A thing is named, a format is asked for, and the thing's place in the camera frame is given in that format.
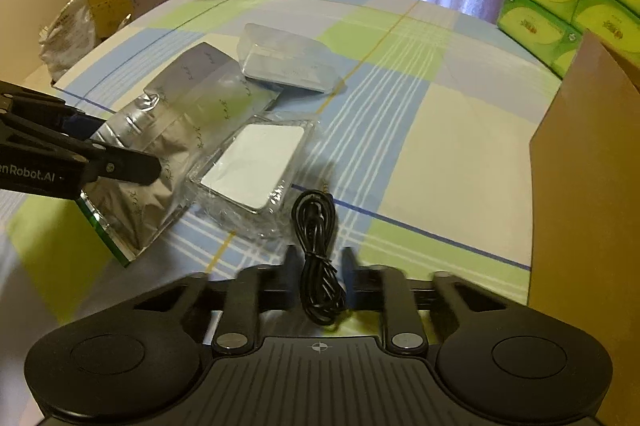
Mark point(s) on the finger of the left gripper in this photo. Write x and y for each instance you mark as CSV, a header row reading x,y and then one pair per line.
x,y
106,161
48,111

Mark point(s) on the crumpled silver plastic bag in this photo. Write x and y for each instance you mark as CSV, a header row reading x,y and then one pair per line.
x,y
69,38

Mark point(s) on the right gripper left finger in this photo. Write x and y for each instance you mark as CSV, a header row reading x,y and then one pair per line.
x,y
256,290

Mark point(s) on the silver foil bag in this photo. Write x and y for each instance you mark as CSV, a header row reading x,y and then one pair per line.
x,y
198,101

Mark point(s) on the clear plastic tray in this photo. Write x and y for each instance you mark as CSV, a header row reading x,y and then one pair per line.
x,y
280,57

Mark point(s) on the checkered tablecloth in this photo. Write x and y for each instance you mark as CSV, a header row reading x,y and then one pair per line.
x,y
414,118

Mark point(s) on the white pad in clear wrap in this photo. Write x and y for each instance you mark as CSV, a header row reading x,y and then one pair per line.
x,y
243,184

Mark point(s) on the brown cardboard box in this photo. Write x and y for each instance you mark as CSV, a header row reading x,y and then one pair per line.
x,y
585,185

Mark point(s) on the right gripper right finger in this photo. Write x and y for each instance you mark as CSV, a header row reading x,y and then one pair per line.
x,y
386,291

